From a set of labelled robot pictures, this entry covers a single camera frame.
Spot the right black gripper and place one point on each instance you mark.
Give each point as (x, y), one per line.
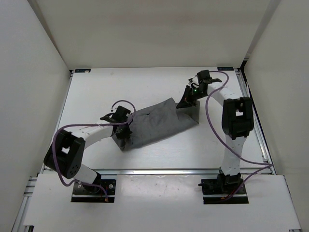
(186, 100)

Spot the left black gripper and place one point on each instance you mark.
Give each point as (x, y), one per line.
(125, 134)

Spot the grey pleated skirt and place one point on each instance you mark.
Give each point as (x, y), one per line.
(158, 122)

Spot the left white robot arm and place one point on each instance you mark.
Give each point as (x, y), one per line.
(70, 141)

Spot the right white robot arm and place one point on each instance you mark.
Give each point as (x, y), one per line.
(237, 121)

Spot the right blue table sticker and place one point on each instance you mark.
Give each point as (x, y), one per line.
(224, 69)

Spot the blue table sticker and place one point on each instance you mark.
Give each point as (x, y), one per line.
(224, 69)
(82, 70)

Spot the left blue table sticker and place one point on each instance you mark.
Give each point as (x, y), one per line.
(82, 70)

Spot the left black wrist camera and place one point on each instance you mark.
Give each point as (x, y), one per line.
(121, 114)

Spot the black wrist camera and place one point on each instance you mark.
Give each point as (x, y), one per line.
(203, 76)
(121, 114)

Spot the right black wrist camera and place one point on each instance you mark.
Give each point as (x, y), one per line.
(203, 76)

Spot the front aluminium table rail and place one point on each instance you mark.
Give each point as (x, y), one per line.
(156, 171)

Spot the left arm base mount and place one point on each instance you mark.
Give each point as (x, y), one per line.
(88, 194)

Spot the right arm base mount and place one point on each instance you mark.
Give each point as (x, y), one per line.
(224, 189)

